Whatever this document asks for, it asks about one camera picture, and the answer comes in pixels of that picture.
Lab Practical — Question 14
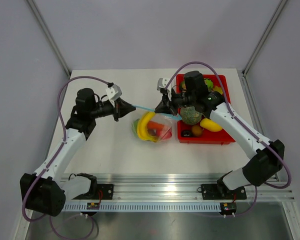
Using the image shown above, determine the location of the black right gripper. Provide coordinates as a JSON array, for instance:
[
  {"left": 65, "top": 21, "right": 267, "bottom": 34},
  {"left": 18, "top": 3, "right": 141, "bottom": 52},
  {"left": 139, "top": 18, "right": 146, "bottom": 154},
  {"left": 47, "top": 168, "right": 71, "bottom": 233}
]
[{"left": 156, "top": 88, "right": 197, "bottom": 116}]

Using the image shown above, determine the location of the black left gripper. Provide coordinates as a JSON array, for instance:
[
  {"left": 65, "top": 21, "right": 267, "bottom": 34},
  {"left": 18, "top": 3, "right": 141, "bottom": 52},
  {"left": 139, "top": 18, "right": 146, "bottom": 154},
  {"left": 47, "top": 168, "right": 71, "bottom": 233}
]
[{"left": 89, "top": 97, "right": 135, "bottom": 122}]

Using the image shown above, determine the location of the red apple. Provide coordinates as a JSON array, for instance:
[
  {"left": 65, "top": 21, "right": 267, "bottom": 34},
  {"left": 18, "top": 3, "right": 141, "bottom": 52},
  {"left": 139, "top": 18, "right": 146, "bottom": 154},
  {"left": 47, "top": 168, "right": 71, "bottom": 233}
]
[{"left": 156, "top": 126, "right": 173, "bottom": 141}]

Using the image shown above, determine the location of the green leafy vegetable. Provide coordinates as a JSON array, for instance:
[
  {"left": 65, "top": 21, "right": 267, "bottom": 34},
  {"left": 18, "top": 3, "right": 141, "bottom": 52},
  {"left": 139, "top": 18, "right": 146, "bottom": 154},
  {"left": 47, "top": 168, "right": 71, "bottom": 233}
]
[{"left": 131, "top": 118, "right": 140, "bottom": 138}]

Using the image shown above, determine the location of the clear zip top bag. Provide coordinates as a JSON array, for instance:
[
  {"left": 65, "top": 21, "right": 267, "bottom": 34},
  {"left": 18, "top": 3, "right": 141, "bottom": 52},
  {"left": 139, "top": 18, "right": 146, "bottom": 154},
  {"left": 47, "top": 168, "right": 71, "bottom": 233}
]
[{"left": 131, "top": 105, "right": 182, "bottom": 143}]

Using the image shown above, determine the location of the yellow banana bunch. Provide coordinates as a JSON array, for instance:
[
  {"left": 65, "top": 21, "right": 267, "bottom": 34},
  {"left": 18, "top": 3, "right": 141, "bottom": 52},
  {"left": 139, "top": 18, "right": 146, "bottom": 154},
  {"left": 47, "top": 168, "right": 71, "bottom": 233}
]
[{"left": 136, "top": 111, "right": 158, "bottom": 143}]

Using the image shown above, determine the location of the orange carrot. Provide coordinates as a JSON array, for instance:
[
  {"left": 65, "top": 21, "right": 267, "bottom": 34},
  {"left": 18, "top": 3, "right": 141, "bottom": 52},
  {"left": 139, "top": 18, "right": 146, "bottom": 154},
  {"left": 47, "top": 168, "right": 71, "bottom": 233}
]
[{"left": 147, "top": 121, "right": 165, "bottom": 130}]

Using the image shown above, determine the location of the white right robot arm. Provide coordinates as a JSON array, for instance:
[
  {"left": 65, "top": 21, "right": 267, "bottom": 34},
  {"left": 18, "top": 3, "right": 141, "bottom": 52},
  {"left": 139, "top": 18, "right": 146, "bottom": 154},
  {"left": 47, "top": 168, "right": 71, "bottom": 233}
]
[{"left": 154, "top": 70, "right": 285, "bottom": 198}]

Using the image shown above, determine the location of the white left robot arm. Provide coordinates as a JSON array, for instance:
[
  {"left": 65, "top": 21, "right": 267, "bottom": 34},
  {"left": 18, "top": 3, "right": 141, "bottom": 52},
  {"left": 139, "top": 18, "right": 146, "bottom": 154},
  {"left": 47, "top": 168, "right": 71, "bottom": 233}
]
[{"left": 20, "top": 83, "right": 136, "bottom": 221}]

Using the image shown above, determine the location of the green netted melon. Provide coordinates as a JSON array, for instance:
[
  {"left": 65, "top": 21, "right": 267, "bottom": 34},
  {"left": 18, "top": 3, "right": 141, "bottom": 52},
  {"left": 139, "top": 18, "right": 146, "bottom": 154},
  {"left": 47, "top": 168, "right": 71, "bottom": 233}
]
[{"left": 179, "top": 106, "right": 202, "bottom": 126}]

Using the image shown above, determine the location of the red plastic tray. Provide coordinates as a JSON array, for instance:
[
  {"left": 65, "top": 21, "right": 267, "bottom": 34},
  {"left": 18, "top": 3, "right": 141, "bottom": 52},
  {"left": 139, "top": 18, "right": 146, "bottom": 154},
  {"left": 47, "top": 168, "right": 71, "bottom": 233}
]
[{"left": 176, "top": 73, "right": 235, "bottom": 145}]

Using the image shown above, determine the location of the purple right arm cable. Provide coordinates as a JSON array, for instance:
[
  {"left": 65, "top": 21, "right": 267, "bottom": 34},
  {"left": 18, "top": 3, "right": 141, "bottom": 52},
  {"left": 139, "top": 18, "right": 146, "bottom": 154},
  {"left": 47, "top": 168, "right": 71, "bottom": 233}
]
[{"left": 164, "top": 61, "right": 293, "bottom": 218}]

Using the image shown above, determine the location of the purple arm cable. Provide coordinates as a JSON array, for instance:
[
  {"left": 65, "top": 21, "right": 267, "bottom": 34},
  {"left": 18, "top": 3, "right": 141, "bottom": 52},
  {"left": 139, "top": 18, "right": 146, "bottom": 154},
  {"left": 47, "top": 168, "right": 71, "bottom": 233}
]
[
  {"left": 164, "top": 61, "right": 293, "bottom": 218},
  {"left": 21, "top": 75, "right": 115, "bottom": 237}
]

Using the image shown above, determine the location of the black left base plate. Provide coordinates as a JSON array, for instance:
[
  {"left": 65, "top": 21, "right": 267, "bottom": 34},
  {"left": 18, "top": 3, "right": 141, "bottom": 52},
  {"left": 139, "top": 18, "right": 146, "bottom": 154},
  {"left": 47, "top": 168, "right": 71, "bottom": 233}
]
[{"left": 73, "top": 183, "right": 114, "bottom": 200}]

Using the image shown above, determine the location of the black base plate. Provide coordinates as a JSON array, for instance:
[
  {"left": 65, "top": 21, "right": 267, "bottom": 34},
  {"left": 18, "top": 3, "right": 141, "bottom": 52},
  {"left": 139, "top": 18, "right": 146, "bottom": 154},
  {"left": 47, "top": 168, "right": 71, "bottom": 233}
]
[
  {"left": 73, "top": 183, "right": 114, "bottom": 200},
  {"left": 197, "top": 183, "right": 247, "bottom": 200}
]

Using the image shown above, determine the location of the right aluminium frame post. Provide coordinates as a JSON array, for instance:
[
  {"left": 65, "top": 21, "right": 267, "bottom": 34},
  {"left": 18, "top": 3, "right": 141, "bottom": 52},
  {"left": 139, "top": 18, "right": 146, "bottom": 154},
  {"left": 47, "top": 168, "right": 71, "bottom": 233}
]
[{"left": 242, "top": 0, "right": 289, "bottom": 77}]

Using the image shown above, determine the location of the aluminium frame post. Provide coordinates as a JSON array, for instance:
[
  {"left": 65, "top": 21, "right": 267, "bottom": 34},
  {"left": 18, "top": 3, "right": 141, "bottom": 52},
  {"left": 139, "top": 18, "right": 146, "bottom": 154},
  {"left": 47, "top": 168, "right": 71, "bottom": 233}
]
[
  {"left": 25, "top": 0, "right": 72, "bottom": 78},
  {"left": 242, "top": 0, "right": 289, "bottom": 77}
]

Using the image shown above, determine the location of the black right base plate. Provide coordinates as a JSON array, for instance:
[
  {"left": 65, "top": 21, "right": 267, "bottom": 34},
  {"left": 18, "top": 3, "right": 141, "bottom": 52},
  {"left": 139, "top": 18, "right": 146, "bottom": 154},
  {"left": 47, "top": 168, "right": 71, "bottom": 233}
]
[{"left": 197, "top": 183, "right": 247, "bottom": 200}]

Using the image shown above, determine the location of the aluminium front rail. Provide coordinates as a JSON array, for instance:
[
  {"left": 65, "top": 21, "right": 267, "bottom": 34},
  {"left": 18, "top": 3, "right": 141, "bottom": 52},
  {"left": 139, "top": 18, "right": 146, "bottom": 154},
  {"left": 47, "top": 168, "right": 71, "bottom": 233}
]
[{"left": 23, "top": 173, "right": 296, "bottom": 202}]

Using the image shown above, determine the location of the left aluminium frame post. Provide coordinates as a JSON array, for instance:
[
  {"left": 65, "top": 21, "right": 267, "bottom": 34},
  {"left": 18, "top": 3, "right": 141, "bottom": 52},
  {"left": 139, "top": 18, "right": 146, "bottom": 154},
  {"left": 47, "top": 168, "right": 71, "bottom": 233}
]
[{"left": 25, "top": 0, "right": 72, "bottom": 78}]

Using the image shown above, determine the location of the white slotted cable duct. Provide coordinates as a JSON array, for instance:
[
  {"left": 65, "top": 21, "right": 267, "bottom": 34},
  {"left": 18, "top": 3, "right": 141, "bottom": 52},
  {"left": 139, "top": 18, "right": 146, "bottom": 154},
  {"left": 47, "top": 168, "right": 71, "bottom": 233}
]
[{"left": 62, "top": 201, "right": 221, "bottom": 213}]

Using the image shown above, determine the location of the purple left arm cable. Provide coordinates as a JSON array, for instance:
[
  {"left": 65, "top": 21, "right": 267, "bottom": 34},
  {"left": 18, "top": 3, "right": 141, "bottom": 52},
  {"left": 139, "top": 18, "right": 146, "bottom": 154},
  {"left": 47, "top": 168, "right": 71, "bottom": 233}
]
[{"left": 21, "top": 75, "right": 115, "bottom": 237}]

